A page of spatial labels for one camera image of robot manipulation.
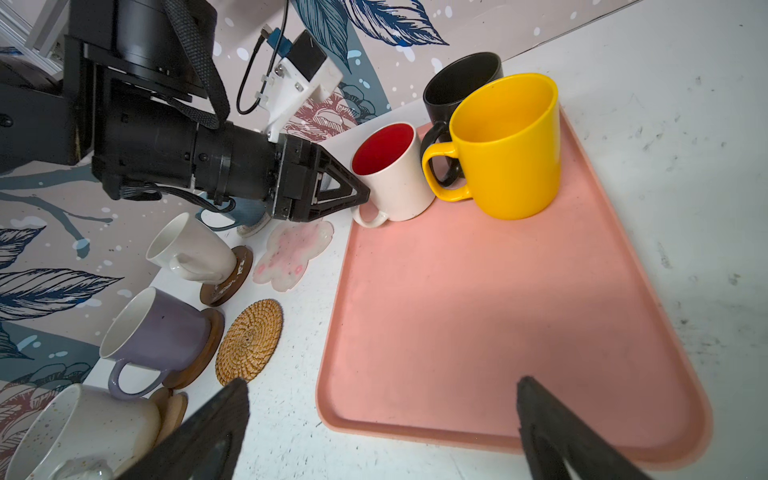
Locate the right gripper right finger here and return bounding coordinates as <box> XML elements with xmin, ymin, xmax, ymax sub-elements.
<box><xmin>516</xmin><ymin>376</ymin><xmax>648</xmax><ymax>479</ymax></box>

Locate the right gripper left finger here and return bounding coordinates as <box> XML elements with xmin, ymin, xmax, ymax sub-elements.
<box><xmin>120</xmin><ymin>378</ymin><xmax>249</xmax><ymax>479</ymax></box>

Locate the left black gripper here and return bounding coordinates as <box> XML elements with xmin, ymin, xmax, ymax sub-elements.
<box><xmin>195</xmin><ymin>124</ymin><xmax>370</xmax><ymax>222</ymax></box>

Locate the white mug red inside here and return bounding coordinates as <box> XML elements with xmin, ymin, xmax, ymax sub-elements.
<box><xmin>351</xmin><ymin>122</ymin><xmax>435</xmax><ymax>228</ymax></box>

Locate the brown wooden round coaster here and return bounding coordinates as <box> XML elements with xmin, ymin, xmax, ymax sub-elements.
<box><xmin>161</xmin><ymin>307</ymin><xmax>226</xmax><ymax>391</ymax></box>

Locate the light blue mug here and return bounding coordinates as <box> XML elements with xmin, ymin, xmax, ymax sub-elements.
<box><xmin>195</xmin><ymin>198</ymin><xmax>271</xmax><ymax>238</ymax></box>

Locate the pink flower resin coaster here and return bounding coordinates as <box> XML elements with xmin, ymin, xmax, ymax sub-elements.
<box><xmin>252</xmin><ymin>220</ymin><xmax>334</xmax><ymax>292</ymax></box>

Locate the rattan woven round coaster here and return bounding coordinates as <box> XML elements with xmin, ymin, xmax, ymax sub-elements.
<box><xmin>215</xmin><ymin>299</ymin><xmax>284</xmax><ymax>386</ymax></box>

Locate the small white cup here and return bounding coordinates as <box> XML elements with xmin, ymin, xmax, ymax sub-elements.
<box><xmin>99</xmin><ymin>287</ymin><xmax>212</xmax><ymax>400</ymax></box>

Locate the dark brown scratched round coaster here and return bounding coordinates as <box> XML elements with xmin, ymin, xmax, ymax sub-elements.
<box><xmin>199</xmin><ymin>245</ymin><xmax>253</xmax><ymax>307</ymax></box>

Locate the pink rectangular tray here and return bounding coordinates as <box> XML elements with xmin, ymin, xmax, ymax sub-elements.
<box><xmin>316</xmin><ymin>121</ymin><xmax>713</xmax><ymax>469</ymax></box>

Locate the yellow mug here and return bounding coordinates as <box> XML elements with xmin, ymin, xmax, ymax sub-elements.
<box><xmin>422</xmin><ymin>73</ymin><xmax>561</xmax><ymax>220</ymax></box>

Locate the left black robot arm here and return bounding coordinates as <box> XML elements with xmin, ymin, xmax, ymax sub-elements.
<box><xmin>1</xmin><ymin>1</ymin><xmax>370</xmax><ymax>222</ymax></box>

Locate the black mug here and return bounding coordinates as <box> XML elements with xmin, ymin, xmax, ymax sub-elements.
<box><xmin>420</xmin><ymin>52</ymin><xmax>504</xmax><ymax>155</ymax></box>

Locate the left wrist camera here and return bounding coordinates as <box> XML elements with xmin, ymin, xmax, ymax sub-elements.
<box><xmin>257</xmin><ymin>28</ymin><xmax>343</xmax><ymax>142</ymax></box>

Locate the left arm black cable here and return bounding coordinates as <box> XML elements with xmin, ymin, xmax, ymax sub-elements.
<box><xmin>235</xmin><ymin>0</ymin><xmax>292</xmax><ymax>116</ymax></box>

